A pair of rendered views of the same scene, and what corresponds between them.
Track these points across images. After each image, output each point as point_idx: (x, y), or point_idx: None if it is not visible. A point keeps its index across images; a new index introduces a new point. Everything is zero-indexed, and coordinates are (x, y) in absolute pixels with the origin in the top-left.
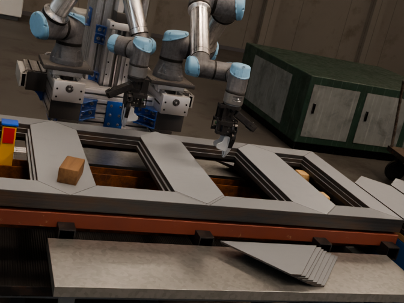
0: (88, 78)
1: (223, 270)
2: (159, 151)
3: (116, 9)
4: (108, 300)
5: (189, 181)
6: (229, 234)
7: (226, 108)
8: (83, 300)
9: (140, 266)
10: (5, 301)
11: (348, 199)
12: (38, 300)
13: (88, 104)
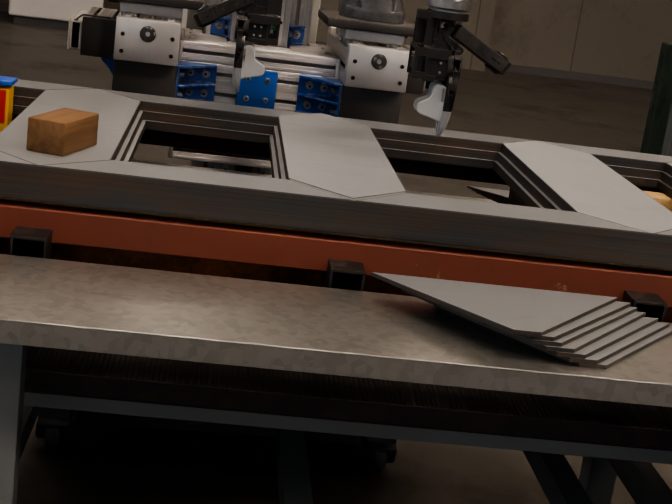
0: (210, 32)
1: (360, 325)
2: (303, 134)
3: None
4: (245, 494)
5: (337, 170)
6: (412, 273)
7: (434, 19)
8: (190, 490)
9: (163, 303)
10: (27, 480)
11: None
12: (95, 484)
13: (198, 75)
